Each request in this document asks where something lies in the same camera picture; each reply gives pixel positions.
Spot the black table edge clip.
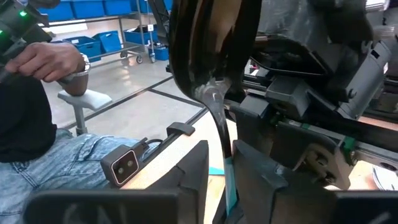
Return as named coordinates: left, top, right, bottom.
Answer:
left=166, top=122, right=196, bottom=138

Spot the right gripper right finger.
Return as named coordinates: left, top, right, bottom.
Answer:
left=233, top=139, right=398, bottom=224

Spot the black camera cable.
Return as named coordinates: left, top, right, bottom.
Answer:
left=136, top=138, right=164, bottom=155

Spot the black leader arm handle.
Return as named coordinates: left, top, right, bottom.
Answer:
left=0, top=0, right=53, bottom=83

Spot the person's hand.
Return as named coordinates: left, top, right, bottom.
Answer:
left=4, top=42, right=86, bottom=83

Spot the grey metal shelf cart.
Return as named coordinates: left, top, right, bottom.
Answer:
left=37, top=0, right=156, bottom=65

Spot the grey armrest on pole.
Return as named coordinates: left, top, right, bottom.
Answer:
left=57, top=89, right=113, bottom=136

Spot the person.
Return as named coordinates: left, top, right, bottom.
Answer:
left=0, top=40, right=162, bottom=224

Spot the small grey depth camera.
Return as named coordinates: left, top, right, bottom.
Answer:
left=99, top=144, right=141, bottom=188

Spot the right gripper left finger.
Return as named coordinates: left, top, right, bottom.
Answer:
left=23, top=140, right=210, bottom=224

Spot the silver wristwatch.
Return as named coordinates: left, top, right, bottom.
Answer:
left=79, top=52, right=91, bottom=75

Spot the teal-handled black spoon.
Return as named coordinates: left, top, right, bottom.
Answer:
left=169, top=0, right=262, bottom=217

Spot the blue plastic crate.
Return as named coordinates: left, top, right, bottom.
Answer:
left=148, top=45, right=170, bottom=62
left=37, top=0, right=75, bottom=22
left=70, top=0, right=107, bottom=19
left=92, top=30, right=123, bottom=54
left=103, top=0, right=133, bottom=16
left=63, top=35, right=103, bottom=62
left=123, top=24, right=159, bottom=46
left=130, top=0, right=156, bottom=14

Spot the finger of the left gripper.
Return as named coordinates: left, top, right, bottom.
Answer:
left=273, top=123, right=354, bottom=190
left=234, top=105, right=273, bottom=147

